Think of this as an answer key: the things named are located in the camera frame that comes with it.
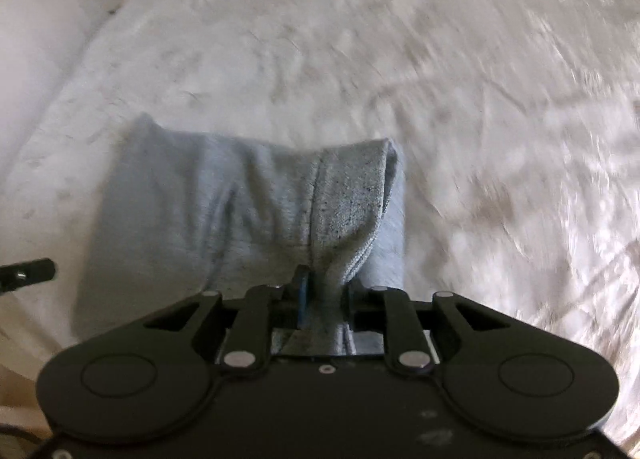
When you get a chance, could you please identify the white embroidered bedspread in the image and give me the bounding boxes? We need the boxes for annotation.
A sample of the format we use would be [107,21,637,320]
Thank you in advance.
[1,0,639,455]

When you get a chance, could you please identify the grey sweatpants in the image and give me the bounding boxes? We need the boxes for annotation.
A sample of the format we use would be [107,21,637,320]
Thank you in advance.
[72,116,405,355]

